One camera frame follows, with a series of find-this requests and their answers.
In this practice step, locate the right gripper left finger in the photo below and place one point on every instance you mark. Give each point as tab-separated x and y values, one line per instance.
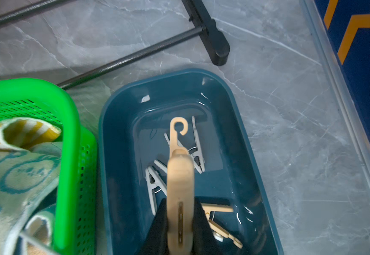
156	240

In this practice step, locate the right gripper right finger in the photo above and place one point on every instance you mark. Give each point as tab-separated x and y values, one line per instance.
204	242

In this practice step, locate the orange clothespin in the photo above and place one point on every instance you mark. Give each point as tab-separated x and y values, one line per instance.
180	192
220	233

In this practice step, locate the beige clothespin towel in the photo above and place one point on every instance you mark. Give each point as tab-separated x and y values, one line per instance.
154	182
196	151

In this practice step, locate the bunny pattern towel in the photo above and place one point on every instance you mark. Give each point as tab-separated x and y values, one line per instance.
28	183

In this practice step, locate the yellow striped towel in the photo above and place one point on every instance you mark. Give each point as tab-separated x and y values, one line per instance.
21	134

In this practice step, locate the white wire hanger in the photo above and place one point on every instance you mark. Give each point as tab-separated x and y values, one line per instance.
37	243

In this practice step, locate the dark teal tray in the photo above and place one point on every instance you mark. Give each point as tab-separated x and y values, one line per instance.
133	127

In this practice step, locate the black clothes rack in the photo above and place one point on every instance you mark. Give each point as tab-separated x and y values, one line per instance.
205	27

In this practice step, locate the green plastic basket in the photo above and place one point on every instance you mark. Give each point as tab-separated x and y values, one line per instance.
76	192

